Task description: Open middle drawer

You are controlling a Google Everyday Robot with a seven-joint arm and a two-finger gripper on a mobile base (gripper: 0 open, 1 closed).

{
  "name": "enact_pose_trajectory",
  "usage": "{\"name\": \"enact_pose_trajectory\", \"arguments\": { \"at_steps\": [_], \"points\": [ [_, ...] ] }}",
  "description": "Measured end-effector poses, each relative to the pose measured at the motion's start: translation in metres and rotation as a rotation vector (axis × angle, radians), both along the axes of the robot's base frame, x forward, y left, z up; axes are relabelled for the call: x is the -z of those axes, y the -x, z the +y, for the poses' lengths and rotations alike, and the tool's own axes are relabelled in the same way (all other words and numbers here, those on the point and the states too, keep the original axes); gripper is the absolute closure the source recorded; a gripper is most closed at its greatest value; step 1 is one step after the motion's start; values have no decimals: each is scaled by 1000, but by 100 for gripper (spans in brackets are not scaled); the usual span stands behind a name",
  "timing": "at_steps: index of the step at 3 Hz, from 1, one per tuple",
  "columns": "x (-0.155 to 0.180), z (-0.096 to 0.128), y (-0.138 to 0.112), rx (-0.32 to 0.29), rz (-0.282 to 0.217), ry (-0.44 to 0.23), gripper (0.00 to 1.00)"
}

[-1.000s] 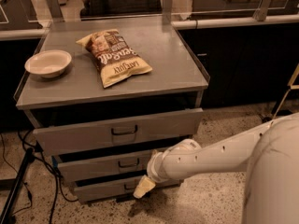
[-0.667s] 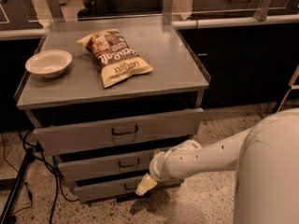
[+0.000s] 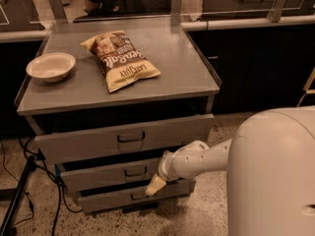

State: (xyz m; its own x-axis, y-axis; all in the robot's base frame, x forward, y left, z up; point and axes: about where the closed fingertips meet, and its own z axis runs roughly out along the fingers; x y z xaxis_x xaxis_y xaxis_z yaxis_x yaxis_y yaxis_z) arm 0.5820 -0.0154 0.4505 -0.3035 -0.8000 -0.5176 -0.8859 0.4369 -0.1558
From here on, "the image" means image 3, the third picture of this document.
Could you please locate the sea salt chips bag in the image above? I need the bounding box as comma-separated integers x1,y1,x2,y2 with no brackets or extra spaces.
81,30,160,92

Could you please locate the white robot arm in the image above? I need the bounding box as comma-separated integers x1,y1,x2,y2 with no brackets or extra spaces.
146,106,315,236

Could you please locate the grey metal drawer cabinet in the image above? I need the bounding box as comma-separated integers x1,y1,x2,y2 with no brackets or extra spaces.
14,16,221,215

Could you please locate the white bowl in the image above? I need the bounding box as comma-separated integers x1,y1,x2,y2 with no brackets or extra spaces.
26,52,76,83

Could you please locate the white horizontal rail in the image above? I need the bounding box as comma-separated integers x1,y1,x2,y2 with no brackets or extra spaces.
180,15,315,31

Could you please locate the wheeled cart frame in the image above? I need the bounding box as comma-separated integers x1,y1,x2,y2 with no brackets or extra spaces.
297,67,315,107

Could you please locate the grey drawer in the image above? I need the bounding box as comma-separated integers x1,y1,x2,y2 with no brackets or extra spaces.
34,114,214,163
61,157,159,192
78,179,196,213

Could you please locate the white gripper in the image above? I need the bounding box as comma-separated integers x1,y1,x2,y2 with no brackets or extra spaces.
146,150,179,196

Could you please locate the black floor cable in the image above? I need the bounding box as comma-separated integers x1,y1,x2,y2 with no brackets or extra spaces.
0,136,83,236

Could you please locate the grey background counter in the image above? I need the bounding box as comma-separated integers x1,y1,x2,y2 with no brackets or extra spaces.
202,0,315,20

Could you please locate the grey top drawer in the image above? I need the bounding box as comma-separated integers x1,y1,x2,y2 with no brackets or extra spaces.
34,114,214,163

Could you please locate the grey bottom drawer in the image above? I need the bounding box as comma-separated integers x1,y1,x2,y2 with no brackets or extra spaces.
78,179,196,213

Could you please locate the black tripod leg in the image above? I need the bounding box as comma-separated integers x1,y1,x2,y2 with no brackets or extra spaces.
0,156,35,236

